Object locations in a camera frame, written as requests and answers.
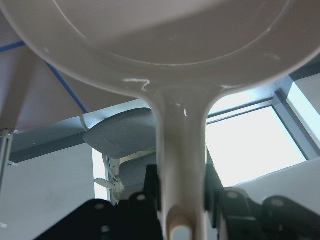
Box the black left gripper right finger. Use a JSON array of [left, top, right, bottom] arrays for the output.
[[204, 164, 224, 225]]

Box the beige dustpan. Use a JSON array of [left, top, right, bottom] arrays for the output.
[[0, 0, 320, 240]]

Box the grey office chair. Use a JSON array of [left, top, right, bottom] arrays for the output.
[[83, 107, 157, 191]]

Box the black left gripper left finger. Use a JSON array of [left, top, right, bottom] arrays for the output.
[[143, 164, 160, 211]]

